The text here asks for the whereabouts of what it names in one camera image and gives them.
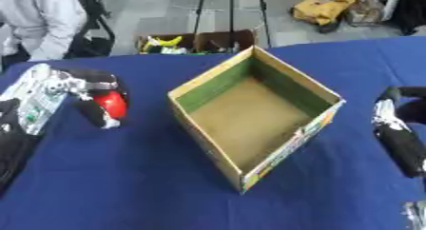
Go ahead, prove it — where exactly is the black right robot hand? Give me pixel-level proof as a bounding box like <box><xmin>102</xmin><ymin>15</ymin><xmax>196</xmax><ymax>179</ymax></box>
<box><xmin>369</xmin><ymin>86</ymin><xmax>426</xmax><ymax>179</ymax></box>

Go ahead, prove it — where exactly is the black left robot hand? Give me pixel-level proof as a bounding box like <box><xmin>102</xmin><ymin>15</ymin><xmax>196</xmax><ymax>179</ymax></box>
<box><xmin>56</xmin><ymin>67</ymin><xmax>132</xmax><ymax>130</ymax></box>

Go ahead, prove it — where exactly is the red toy apple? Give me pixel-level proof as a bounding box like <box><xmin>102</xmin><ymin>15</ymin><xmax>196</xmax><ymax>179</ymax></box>
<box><xmin>91</xmin><ymin>89</ymin><xmax>130</xmax><ymax>121</ymax></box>

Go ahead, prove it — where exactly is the brown box of toys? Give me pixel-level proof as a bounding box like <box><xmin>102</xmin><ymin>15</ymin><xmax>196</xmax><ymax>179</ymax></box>
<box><xmin>134</xmin><ymin>29</ymin><xmax>259</xmax><ymax>55</ymax></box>

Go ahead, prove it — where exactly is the tan cardboard box green inside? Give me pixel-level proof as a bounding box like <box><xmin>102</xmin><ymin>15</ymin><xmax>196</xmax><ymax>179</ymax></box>
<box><xmin>166</xmin><ymin>45</ymin><xmax>348</xmax><ymax>195</ymax></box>

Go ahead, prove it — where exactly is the black chair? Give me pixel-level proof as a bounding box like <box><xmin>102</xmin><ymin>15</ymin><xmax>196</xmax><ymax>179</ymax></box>
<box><xmin>63</xmin><ymin>0</ymin><xmax>117</xmax><ymax>60</ymax></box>

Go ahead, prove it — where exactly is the person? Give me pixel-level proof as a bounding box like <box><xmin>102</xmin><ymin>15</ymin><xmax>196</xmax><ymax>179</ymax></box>
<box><xmin>0</xmin><ymin>0</ymin><xmax>90</xmax><ymax>70</ymax></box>

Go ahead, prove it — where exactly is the yellow bag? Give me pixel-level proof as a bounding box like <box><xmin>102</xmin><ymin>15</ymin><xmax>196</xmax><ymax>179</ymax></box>
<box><xmin>289</xmin><ymin>0</ymin><xmax>358</xmax><ymax>34</ymax></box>

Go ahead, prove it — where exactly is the black tripod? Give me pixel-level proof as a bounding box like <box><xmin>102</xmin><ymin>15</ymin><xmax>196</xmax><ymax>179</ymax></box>
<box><xmin>189</xmin><ymin>0</ymin><xmax>273</xmax><ymax>54</ymax></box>

